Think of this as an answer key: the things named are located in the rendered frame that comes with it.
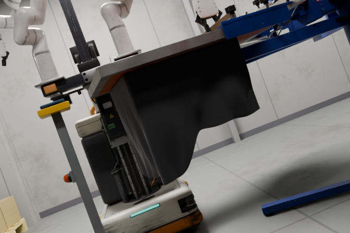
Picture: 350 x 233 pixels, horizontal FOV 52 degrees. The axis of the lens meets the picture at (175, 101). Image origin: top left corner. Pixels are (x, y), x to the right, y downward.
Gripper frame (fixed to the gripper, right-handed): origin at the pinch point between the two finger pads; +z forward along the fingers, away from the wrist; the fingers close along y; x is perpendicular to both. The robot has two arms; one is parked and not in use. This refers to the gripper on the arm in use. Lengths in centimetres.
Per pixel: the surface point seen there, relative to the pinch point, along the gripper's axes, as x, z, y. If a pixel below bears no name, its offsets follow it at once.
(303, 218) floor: -16, 105, -19
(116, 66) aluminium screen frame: 29, 8, 54
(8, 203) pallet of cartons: -309, 67, 159
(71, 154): -10, 31, 77
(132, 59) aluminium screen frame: 29, 7, 48
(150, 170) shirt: 0, 49, 50
